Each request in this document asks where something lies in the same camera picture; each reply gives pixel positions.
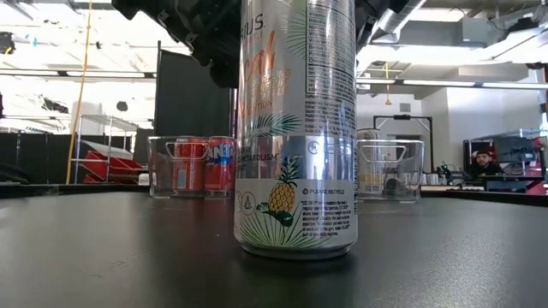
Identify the red Fanta can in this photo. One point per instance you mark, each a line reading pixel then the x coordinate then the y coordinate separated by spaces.
pixel 188 162
pixel 219 167

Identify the white Celsius energy can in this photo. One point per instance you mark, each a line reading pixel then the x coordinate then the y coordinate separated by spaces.
pixel 369 171
pixel 295 149

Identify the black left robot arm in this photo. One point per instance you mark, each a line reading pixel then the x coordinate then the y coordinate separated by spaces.
pixel 150 10

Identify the black folding partition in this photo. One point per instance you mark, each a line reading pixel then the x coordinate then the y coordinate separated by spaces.
pixel 188 107

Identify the ceiling light strip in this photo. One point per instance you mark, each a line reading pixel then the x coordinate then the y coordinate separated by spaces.
pixel 436 82

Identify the clear plastic bin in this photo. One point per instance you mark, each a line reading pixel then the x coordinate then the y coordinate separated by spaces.
pixel 411 179
pixel 160 171

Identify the red storage bins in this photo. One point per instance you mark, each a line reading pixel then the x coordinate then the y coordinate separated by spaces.
pixel 107 167

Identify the person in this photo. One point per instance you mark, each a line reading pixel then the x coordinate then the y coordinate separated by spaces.
pixel 484 160

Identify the metal shelf unit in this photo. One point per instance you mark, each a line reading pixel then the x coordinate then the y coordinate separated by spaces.
pixel 520 149

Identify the silver ventilation duct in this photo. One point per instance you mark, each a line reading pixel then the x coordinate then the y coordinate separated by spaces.
pixel 400 21

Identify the black metal frame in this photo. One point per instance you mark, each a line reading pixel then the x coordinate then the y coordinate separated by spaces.
pixel 402 116

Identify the black low partition wall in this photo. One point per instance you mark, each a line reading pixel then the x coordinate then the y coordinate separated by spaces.
pixel 34 158

